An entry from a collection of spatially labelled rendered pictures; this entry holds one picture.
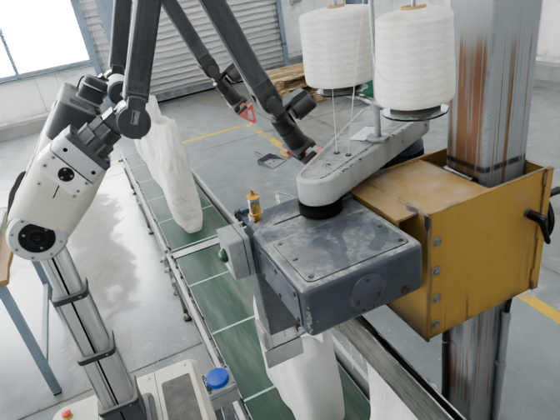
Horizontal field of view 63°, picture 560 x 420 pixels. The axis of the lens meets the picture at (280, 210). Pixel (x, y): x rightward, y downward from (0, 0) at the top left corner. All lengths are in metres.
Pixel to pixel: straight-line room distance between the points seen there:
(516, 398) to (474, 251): 1.41
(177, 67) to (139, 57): 7.35
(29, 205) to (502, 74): 1.19
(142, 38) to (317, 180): 0.52
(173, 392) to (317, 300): 1.47
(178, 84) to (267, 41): 1.82
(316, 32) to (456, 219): 0.48
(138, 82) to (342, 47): 0.47
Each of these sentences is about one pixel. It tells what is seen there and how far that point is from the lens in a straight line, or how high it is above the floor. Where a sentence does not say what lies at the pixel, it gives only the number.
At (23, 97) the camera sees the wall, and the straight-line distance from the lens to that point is 8.44.
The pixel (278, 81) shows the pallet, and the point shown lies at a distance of 6.44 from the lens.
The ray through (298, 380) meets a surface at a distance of 1.49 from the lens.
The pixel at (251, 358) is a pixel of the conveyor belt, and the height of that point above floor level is 0.38.
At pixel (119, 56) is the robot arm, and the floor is 1.60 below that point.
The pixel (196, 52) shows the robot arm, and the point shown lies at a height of 1.55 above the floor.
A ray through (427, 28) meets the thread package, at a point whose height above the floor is 1.66.
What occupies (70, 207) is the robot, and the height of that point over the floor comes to 1.29.
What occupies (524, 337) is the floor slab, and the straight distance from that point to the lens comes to 2.65.
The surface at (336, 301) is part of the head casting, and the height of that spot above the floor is 1.29.
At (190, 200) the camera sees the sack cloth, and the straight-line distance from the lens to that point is 2.92.
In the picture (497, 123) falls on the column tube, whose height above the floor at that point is 1.44.
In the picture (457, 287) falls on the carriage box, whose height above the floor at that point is 1.13.
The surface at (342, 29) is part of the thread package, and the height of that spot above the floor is 1.65.
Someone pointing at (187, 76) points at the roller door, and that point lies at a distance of 8.55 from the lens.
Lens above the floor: 1.78
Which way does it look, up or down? 28 degrees down
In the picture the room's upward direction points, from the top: 10 degrees counter-clockwise
